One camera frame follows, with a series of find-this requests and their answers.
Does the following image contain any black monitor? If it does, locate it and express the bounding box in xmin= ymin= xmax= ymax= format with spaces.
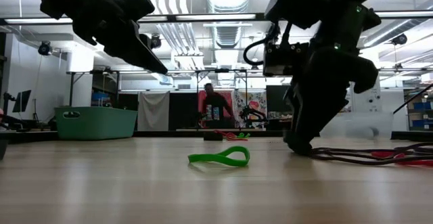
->
xmin=266 ymin=85 xmax=295 ymax=116

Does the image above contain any blue distant bin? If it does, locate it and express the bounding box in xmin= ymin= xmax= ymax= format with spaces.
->
xmin=91 ymin=91 xmax=111 ymax=107

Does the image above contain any white square pillar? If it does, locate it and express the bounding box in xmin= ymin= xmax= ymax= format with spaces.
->
xmin=66 ymin=49 xmax=95 ymax=108

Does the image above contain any black slanted rod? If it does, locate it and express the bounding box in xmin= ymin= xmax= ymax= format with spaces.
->
xmin=392 ymin=83 xmax=433 ymax=114

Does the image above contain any floral hanging cloth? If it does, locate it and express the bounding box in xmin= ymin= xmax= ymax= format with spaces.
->
xmin=231 ymin=90 xmax=268 ymax=129

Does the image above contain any grey hanging cloth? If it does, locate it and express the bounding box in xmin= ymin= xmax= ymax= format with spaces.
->
xmin=137 ymin=91 xmax=170 ymax=132

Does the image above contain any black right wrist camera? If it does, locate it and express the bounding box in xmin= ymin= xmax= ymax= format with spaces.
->
xmin=263 ymin=43 xmax=311 ymax=77

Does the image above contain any white cylinder machine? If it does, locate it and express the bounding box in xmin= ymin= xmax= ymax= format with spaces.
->
xmin=348 ymin=81 xmax=382 ymax=113

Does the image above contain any clear plastic bin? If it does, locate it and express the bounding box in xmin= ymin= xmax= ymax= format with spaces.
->
xmin=319 ymin=111 xmax=395 ymax=139

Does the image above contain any black ceiling spotlight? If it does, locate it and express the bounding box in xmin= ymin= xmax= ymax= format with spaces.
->
xmin=37 ymin=40 xmax=51 ymax=56
xmin=391 ymin=33 xmax=409 ymax=46
xmin=148 ymin=34 xmax=162 ymax=49

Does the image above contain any teal plastic basket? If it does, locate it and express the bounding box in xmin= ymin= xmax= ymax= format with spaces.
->
xmin=53 ymin=106 xmax=139 ymax=141

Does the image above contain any red rubber band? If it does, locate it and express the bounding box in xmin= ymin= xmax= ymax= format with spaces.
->
xmin=370 ymin=151 xmax=433 ymax=167
xmin=214 ymin=130 xmax=249 ymax=142

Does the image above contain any red hanging cloth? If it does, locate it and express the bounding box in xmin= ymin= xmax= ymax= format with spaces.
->
xmin=198 ymin=90 xmax=234 ymax=129

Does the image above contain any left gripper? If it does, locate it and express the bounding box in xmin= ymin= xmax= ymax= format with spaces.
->
xmin=39 ymin=0 xmax=169 ymax=76

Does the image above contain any person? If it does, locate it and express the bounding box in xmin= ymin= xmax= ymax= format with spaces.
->
xmin=199 ymin=83 xmax=236 ymax=129

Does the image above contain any shelf with blue bins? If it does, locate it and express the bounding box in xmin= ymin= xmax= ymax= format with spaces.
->
xmin=405 ymin=91 xmax=433 ymax=132

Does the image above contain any thin dark rubber band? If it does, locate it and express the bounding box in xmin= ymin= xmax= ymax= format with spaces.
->
xmin=309 ymin=142 xmax=433 ymax=166
xmin=392 ymin=141 xmax=433 ymax=154

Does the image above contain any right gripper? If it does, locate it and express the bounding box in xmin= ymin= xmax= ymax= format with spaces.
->
xmin=282 ymin=3 xmax=383 ymax=156

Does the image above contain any small tilted monitor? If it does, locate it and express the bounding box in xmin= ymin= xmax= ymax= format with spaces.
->
xmin=12 ymin=89 xmax=32 ymax=114

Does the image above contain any black distant rig frame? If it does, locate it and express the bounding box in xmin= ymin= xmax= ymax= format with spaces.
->
xmin=196 ymin=68 xmax=248 ymax=130

